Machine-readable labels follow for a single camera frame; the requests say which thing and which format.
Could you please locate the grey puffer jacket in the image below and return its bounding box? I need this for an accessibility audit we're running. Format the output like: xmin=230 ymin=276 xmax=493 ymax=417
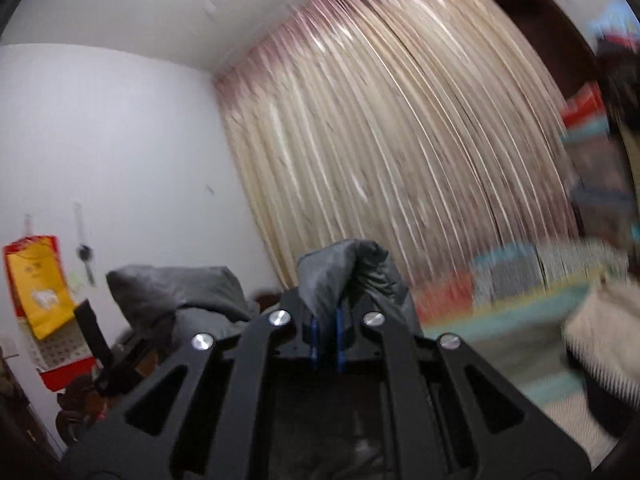
xmin=105 ymin=237 xmax=422 ymax=480

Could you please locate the striped patchwork bedspread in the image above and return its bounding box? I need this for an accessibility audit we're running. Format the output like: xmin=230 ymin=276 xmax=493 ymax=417
xmin=412 ymin=238 xmax=628 ymax=465

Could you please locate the beige floral curtain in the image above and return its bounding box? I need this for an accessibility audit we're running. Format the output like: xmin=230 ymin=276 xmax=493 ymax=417
xmin=216 ymin=0 xmax=577 ymax=286

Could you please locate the cream knitted garment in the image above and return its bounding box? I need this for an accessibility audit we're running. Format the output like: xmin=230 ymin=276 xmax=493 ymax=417
xmin=562 ymin=278 xmax=639 ymax=408

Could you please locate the red lidded storage box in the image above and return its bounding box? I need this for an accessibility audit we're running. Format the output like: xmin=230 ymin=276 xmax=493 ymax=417
xmin=561 ymin=81 xmax=606 ymax=129

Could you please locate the dark wooden wardrobe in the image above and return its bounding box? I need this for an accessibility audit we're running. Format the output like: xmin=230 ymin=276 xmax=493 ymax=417
xmin=494 ymin=0 xmax=599 ymax=99

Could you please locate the red yellow wall calendar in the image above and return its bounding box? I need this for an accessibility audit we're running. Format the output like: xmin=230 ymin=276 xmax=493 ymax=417
xmin=2 ymin=235 xmax=96 ymax=392

